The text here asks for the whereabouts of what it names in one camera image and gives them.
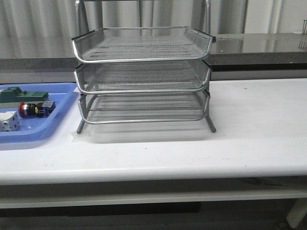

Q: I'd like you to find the red emergency stop button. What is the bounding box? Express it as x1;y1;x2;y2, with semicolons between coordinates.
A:
18;101;56;117

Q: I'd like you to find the silver mesh tray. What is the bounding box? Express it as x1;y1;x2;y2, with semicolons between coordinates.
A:
74;60;212;94
78;92;210;125
72;26;214;64

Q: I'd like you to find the blue plastic tray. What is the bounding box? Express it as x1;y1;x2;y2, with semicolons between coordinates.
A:
0;82;78;144

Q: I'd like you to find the white electrical connector block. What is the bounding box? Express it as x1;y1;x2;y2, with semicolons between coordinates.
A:
0;111;20;132

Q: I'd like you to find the green terminal block module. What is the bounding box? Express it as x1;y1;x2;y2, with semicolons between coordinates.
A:
0;87;48;103

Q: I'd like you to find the white table leg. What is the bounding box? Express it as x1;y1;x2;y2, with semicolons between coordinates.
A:
286;198;307;229

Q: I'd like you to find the grey metal rack frame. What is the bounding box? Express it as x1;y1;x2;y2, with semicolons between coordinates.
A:
75;0;216;133

